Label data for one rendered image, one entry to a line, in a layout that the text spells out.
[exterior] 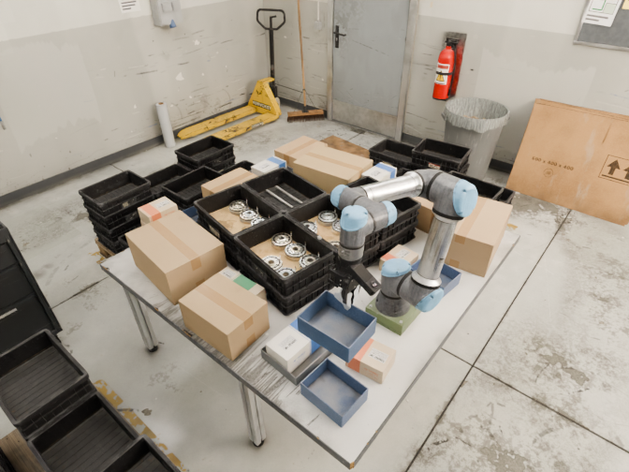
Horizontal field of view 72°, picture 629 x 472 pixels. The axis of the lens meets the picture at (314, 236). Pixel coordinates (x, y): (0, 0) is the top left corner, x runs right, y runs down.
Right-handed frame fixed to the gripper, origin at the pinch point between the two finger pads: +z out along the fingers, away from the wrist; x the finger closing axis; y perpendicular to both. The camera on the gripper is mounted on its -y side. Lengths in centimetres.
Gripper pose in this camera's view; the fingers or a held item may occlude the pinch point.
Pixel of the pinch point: (350, 306)
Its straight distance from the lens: 141.7
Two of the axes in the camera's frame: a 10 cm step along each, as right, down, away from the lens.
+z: -0.4, 8.3, 5.6
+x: -6.5, 4.0, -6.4
